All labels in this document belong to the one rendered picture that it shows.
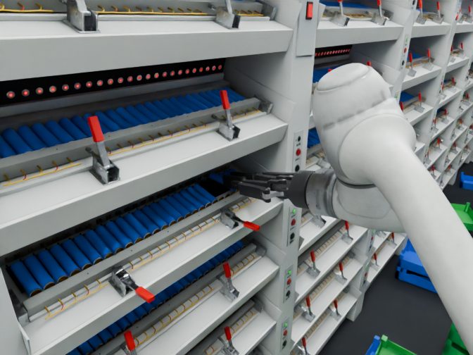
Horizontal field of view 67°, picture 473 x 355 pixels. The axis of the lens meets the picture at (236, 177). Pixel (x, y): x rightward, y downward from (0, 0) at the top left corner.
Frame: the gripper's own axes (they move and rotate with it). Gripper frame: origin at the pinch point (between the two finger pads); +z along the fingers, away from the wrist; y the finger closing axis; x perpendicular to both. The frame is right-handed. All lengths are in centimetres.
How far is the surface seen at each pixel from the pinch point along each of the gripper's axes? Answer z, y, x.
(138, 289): -8.2, 33.6, 6.7
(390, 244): 19, -136, 83
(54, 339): -5.0, 45.8, 8.9
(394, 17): -6, -80, -35
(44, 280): 1.5, 43.2, 3.0
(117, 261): -1.3, 32.7, 4.1
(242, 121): -3.7, 0.0, -13.6
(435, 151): 14, -202, 43
